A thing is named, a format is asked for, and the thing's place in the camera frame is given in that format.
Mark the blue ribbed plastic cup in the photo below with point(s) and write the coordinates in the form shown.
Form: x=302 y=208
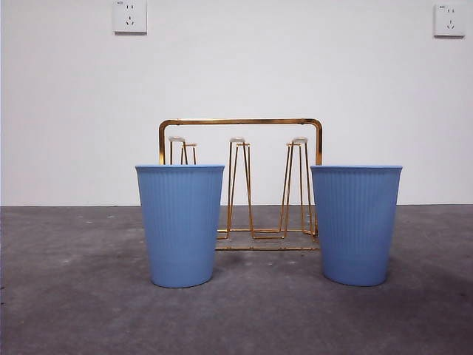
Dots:
x=181 y=229
x=356 y=229

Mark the white wall socket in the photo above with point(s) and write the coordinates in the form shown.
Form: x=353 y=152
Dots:
x=449 y=20
x=129 y=16

